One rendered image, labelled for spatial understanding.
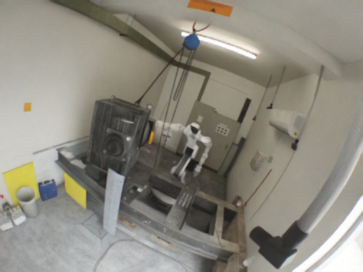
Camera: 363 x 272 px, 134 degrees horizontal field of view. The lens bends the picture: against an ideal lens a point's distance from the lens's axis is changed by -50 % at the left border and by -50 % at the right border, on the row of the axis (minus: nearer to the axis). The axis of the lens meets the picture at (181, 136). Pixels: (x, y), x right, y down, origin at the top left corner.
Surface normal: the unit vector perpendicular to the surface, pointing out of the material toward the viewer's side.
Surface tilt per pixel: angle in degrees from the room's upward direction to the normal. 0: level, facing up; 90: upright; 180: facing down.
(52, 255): 0
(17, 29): 90
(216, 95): 90
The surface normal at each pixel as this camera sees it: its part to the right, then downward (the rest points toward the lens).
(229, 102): -0.27, 0.20
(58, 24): 0.90, 0.40
